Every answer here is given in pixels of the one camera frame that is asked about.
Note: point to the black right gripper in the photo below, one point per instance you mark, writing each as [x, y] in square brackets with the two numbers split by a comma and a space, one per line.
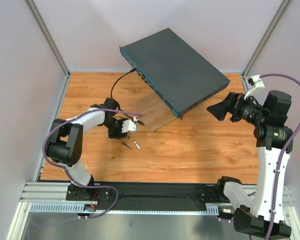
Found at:
[233, 107]

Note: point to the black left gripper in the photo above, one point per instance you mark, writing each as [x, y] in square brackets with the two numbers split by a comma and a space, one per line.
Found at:
[115, 133]

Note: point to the blue-faced grey network switch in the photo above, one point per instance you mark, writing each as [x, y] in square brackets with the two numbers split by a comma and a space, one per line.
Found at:
[177, 73]

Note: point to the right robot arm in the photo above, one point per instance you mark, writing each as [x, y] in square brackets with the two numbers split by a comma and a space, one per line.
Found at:
[261, 216]

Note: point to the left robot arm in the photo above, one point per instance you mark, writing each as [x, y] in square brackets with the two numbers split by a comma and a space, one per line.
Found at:
[63, 146]

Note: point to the silver SFP module lower left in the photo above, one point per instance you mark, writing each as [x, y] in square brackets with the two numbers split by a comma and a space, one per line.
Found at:
[123, 143]

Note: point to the silver sfp module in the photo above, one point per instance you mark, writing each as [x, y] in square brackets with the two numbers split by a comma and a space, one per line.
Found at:
[123, 143]
[137, 145]

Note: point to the silver SFP module lower right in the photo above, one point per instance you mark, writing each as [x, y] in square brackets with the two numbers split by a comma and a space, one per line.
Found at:
[137, 145]

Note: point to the wooden support board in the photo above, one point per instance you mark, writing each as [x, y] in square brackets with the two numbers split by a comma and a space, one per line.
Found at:
[155, 113]

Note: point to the black cloth strip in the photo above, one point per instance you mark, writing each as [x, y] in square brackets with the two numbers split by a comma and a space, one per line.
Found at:
[172, 197]

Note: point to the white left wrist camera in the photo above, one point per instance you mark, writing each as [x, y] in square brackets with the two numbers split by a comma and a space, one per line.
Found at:
[129, 125]

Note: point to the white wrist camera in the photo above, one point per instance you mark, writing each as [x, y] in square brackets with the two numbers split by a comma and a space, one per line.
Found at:
[129, 125]
[253, 86]

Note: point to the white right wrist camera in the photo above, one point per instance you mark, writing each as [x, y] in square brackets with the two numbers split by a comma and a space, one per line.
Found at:
[253, 86]

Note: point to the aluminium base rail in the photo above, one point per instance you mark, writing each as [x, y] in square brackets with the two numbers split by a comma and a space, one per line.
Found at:
[66, 197]

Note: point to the aluminium frame post left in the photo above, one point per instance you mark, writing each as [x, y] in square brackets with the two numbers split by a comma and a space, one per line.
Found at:
[46, 34]

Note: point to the aluminium frame post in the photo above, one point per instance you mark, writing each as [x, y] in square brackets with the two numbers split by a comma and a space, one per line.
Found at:
[283, 7]
[46, 34]

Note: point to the aluminium frame post right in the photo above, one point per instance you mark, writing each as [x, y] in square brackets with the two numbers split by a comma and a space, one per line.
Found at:
[283, 7]

